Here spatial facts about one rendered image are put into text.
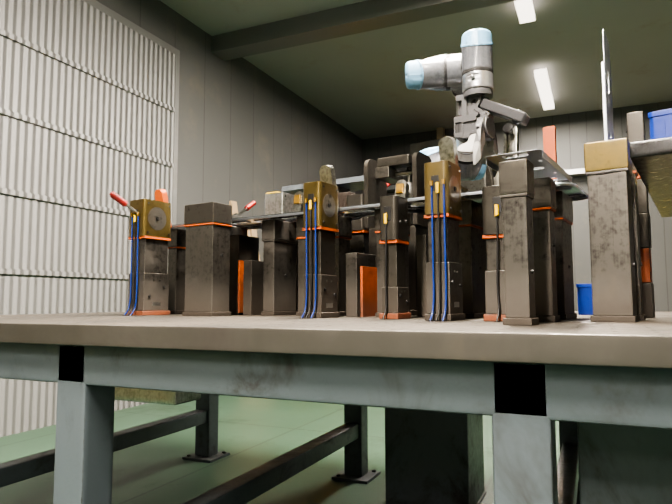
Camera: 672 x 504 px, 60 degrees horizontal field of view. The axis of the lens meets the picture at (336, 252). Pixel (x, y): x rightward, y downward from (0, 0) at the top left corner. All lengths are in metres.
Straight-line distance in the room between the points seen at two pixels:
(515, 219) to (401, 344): 0.34
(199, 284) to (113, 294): 2.56
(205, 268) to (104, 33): 3.04
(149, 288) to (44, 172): 2.18
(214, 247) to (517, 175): 0.95
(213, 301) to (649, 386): 1.19
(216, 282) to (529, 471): 1.09
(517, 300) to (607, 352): 0.28
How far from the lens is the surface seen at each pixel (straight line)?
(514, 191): 1.06
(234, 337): 0.97
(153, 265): 1.90
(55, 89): 4.13
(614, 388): 0.85
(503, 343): 0.81
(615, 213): 1.26
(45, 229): 3.92
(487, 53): 1.53
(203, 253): 1.72
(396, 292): 1.36
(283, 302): 1.77
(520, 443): 0.87
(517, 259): 1.05
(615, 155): 1.28
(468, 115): 1.47
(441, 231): 1.27
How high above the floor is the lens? 0.74
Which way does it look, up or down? 5 degrees up
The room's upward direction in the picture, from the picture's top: straight up
